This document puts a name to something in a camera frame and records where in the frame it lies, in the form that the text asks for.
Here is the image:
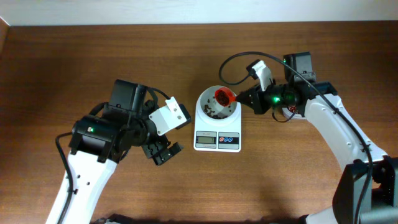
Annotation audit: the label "orange measuring scoop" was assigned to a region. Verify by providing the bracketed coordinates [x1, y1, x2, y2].
[215, 87, 236, 107]

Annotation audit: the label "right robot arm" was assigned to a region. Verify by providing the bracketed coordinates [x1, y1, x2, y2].
[237, 59, 397, 223]

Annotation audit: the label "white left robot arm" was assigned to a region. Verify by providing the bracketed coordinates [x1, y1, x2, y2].
[47, 79, 191, 223]

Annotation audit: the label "white digital kitchen scale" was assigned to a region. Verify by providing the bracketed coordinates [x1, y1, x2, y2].
[193, 96, 242, 152]

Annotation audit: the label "red adzuki beans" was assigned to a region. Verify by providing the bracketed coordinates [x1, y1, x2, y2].
[288, 106, 297, 113]

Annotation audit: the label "clear plastic bean container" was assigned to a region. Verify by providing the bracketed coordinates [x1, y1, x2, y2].
[282, 107, 305, 119]

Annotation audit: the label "white bowl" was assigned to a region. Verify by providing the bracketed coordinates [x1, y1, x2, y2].
[198, 85, 237, 119]

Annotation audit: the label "red beans in bowl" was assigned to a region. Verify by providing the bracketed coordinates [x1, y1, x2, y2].
[203, 96, 232, 119]

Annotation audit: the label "black right camera cable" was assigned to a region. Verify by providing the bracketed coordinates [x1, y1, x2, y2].
[218, 51, 374, 224]

